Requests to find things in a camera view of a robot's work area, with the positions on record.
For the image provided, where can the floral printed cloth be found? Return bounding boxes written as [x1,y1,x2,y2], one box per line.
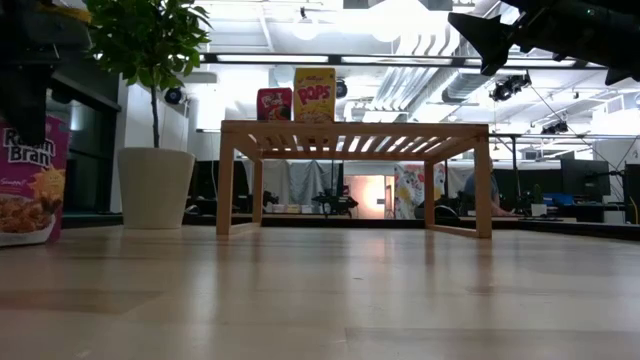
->
[394,163,447,220]

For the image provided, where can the green leafy plant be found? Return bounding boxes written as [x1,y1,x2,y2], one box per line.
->
[82,0,214,150]

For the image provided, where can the purple Raisin Bran cereal box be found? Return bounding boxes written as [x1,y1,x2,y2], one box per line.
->
[0,115,72,249]

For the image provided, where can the grey hanging cloth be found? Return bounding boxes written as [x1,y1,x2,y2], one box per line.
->
[263,159,334,207]

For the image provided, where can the small potted cactus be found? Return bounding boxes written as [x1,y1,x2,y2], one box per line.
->
[529,183,549,218]

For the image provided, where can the black stage light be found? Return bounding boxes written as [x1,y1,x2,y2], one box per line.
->
[489,72,534,104]
[539,119,571,136]

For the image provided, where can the person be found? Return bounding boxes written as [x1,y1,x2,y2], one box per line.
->
[462,159,516,217]

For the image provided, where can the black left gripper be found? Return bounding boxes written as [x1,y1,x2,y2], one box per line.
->
[0,0,94,147]

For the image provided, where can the red Froot Loops cereal box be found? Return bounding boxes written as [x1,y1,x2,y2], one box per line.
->
[256,87,295,122]

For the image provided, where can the black aluminium extrusion frame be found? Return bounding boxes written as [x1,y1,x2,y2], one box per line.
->
[59,212,624,241]

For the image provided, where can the yellow Corn Pops cereal box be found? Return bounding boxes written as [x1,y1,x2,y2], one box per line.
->
[293,67,337,124]

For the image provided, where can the white plant pot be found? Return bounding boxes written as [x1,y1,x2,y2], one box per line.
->
[116,146,197,231]

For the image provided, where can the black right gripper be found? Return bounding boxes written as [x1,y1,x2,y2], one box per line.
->
[448,13,640,85]

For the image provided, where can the wooden slatted shelf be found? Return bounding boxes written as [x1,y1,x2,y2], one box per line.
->
[215,119,495,240]

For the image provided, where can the black computer monitor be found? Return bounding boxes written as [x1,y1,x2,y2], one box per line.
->
[623,163,640,225]
[559,158,612,204]

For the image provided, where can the blue desk object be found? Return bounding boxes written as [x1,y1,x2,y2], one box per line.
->
[542,193,575,207]

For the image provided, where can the black background robot device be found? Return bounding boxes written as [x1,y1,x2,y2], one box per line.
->
[310,188,360,217]

